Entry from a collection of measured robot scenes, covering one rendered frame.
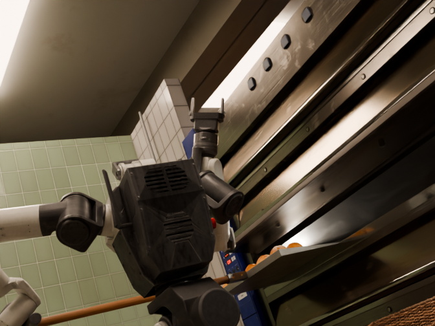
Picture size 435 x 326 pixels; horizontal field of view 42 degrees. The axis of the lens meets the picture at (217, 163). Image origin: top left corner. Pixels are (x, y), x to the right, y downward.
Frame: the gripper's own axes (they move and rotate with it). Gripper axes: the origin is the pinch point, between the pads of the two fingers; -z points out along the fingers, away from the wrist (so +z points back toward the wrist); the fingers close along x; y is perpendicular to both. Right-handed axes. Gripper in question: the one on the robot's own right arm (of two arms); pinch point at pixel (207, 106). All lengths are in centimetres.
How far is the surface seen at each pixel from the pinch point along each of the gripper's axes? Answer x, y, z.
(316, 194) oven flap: -40, 34, 26
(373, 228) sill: -61, 23, 40
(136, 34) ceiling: 90, 189, -119
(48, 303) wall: 104, 117, 77
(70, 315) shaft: 44, -2, 76
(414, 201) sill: -72, 5, 32
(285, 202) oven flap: -28, 36, 29
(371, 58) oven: -58, 3, -19
